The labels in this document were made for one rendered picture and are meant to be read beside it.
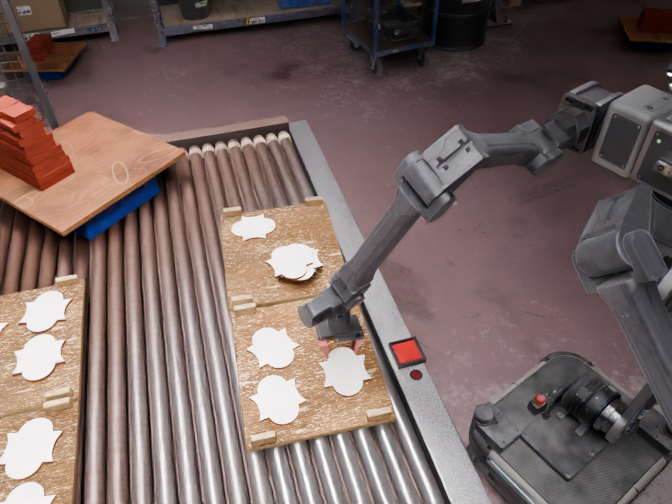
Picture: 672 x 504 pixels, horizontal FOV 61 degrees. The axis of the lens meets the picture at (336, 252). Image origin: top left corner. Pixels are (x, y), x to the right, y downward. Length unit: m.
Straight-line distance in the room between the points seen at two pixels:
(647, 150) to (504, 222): 2.09
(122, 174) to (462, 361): 1.63
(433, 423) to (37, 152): 1.39
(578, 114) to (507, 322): 1.65
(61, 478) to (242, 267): 0.71
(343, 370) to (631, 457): 1.23
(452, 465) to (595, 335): 1.69
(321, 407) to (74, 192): 1.06
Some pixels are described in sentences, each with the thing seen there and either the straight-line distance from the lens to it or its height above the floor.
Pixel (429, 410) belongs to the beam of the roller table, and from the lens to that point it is 1.43.
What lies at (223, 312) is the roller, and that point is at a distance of 1.62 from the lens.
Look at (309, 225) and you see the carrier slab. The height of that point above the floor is 0.94.
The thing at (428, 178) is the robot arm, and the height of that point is 1.55.
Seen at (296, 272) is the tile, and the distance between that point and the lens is 1.61.
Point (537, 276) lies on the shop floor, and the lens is 3.11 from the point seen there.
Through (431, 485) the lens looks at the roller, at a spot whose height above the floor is 0.92.
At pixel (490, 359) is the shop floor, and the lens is 2.70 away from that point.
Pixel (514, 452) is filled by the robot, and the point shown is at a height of 0.24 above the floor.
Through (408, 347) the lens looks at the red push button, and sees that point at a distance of 1.51.
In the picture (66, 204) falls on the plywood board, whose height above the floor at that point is 1.04.
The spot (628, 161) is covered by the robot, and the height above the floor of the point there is 1.42.
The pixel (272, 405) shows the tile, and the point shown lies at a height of 0.94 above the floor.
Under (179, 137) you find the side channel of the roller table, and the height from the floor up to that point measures 0.95.
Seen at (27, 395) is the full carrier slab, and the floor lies 0.94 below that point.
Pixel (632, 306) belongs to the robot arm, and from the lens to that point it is 0.87.
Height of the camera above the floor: 2.13
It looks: 44 degrees down
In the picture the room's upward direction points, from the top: 1 degrees counter-clockwise
